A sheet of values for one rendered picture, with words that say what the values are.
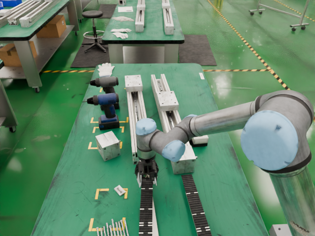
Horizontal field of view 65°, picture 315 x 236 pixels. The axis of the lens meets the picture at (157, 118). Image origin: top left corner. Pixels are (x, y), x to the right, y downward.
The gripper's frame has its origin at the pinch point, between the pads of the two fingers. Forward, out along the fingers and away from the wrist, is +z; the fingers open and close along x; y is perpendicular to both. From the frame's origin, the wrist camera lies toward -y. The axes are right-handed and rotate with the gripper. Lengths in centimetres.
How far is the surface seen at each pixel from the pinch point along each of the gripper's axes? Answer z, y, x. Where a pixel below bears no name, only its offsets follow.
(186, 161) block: -4.8, -5.2, 18.9
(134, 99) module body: -2, -66, -2
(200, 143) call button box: 0.9, -22.4, 31.1
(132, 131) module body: -5.3, -29.4, -4.5
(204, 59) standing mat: 81, -308, 127
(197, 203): -0.1, 14.1, 19.6
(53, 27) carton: 42, -381, -124
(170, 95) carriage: -9, -57, 21
